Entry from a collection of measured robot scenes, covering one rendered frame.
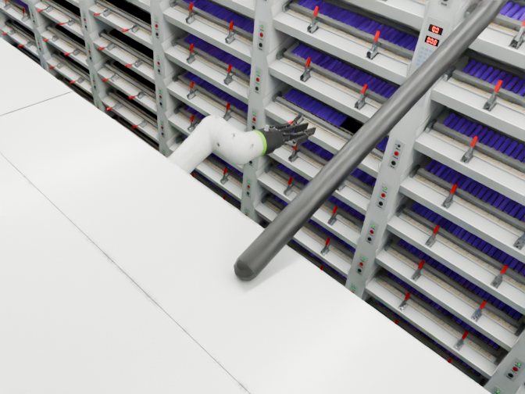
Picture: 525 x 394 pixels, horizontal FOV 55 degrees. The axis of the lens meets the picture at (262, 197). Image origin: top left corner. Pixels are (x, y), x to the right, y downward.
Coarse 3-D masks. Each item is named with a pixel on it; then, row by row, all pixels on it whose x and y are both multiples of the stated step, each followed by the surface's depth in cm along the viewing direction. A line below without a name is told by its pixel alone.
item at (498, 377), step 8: (520, 344) 180; (512, 352) 184; (520, 352) 182; (504, 360) 189; (512, 360) 186; (504, 368) 190; (496, 376) 195; (504, 376) 192; (520, 376) 187; (488, 384) 199; (496, 384) 197; (504, 384) 194; (512, 384) 191; (520, 384) 188; (512, 392) 193
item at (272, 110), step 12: (288, 84) 225; (276, 96) 220; (264, 108) 221; (276, 108) 219; (276, 120) 221; (288, 120) 214; (324, 132) 207; (348, 132) 205; (324, 144) 205; (336, 144) 203; (372, 156) 196; (360, 168) 199; (372, 168) 193
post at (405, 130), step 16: (432, 0) 149; (464, 0) 144; (432, 16) 151; (448, 16) 147; (448, 32) 149; (416, 48) 159; (416, 112) 169; (432, 112) 173; (400, 128) 176; (416, 128) 171; (384, 160) 187; (400, 160) 182; (384, 176) 190; (400, 176) 185; (400, 192) 193; (368, 208) 203; (384, 208) 197; (368, 224) 207; (384, 224) 201; (384, 240) 211; (368, 256) 216; (352, 272) 227; (368, 272) 220
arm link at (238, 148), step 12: (228, 132) 164; (240, 132) 164; (252, 132) 168; (216, 144) 166; (228, 144) 162; (240, 144) 161; (252, 144) 164; (264, 144) 168; (228, 156) 163; (240, 156) 162; (252, 156) 165
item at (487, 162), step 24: (432, 120) 174; (456, 120) 174; (432, 144) 172; (456, 144) 169; (480, 144) 166; (504, 144) 165; (456, 168) 169; (480, 168) 163; (504, 168) 162; (504, 192) 160
